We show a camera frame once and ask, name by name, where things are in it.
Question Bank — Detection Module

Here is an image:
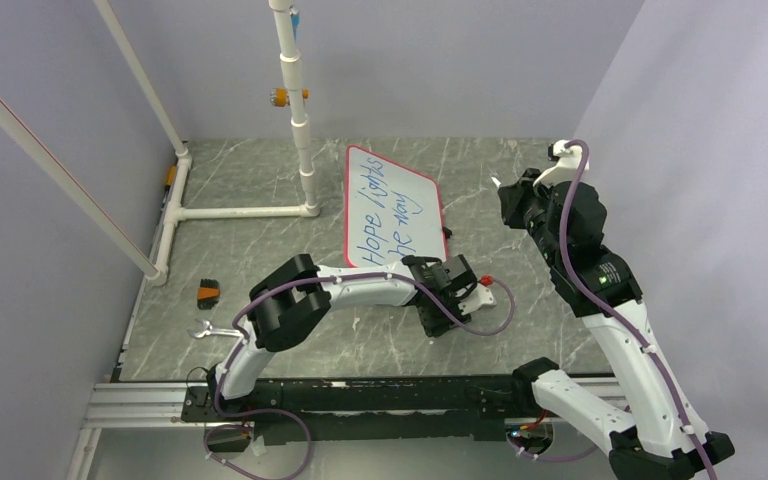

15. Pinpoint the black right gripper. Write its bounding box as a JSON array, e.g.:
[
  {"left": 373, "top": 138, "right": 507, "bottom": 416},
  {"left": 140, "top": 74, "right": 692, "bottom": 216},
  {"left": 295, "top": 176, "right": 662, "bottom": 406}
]
[{"left": 500, "top": 167, "right": 566, "bottom": 268}]

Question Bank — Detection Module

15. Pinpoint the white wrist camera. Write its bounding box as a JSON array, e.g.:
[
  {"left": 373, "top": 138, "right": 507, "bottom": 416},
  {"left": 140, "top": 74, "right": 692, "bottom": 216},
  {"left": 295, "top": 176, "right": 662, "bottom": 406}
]
[
  {"left": 456, "top": 275, "right": 497, "bottom": 316},
  {"left": 534, "top": 139, "right": 590, "bottom": 187}
]

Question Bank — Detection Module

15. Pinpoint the black orange hex key set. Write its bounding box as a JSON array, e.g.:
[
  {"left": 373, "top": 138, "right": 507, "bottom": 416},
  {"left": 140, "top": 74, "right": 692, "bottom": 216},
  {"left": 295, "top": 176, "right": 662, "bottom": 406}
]
[{"left": 196, "top": 279, "right": 220, "bottom": 310}]

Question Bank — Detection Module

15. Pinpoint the orange yellow pole clamp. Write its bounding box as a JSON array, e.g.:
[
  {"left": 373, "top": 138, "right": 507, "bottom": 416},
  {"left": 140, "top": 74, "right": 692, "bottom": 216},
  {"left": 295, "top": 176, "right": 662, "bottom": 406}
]
[{"left": 269, "top": 88, "right": 291, "bottom": 108}]

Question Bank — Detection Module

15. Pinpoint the white PVC pipe frame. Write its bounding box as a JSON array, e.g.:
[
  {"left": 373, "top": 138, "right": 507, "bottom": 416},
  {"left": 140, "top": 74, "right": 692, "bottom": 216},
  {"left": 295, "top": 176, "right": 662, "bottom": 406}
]
[{"left": 0, "top": 0, "right": 322, "bottom": 287}]

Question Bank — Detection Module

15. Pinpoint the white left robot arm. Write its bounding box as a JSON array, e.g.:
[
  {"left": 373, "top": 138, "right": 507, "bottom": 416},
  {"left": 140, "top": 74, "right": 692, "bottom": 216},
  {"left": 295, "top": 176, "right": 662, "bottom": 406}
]
[{"left": 207, "top": 254, "right": 495, "bottom": 420}]

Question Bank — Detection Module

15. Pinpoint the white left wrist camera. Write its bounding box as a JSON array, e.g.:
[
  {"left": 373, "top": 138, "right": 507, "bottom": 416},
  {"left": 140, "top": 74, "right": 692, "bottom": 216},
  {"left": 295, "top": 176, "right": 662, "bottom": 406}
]
[{"left": 456, "top": 275, "right": 497, "bottom": 316}]

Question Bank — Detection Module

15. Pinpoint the pink-framed whiteboard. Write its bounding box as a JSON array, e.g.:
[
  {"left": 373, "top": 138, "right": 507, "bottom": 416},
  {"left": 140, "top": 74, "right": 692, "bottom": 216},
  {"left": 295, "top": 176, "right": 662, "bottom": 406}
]
[{"left": 343, "top": 145, "right": 449, "bottom": 268}]

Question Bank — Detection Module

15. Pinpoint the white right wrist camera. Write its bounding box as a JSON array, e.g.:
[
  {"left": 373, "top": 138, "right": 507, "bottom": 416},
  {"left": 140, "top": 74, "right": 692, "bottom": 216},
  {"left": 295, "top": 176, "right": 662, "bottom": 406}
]
[{"left": 534, "top": 139, "right": 590, "bottom": 187}]

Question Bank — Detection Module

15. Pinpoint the silver open-end wrench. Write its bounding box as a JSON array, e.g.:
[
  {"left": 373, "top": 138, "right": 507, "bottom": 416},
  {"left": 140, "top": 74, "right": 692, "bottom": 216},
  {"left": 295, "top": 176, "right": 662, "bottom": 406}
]
[{"left": 187, "top": 319, "right": 245, "bottom": 339}]

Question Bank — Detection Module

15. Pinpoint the blue pole clip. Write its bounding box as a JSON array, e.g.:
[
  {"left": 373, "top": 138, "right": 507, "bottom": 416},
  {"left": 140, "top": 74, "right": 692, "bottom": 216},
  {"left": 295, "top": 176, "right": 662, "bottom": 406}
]
[{"left": 289, "top": 5, "right": 300, "bottom": 39}]

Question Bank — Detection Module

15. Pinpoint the white PVC vertical pole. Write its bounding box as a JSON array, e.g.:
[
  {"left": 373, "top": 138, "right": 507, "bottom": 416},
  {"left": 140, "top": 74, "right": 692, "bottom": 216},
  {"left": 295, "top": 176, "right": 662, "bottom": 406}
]
[{"left": 268, "top": 0, "right": 320, "bottom": 217}]

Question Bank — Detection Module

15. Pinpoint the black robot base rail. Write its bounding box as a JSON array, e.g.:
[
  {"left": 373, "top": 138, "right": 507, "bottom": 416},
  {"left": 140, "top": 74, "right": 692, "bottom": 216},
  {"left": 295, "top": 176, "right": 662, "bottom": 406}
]
[{"left": 181, "top": 374, "right": 543, "bottom": 445}]

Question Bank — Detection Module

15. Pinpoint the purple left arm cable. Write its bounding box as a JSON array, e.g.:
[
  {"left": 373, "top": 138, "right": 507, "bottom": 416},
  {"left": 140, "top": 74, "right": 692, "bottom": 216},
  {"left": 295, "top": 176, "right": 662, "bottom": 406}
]
[{"left": 202, "top": 271, "right": 516, "bottom": 480}]

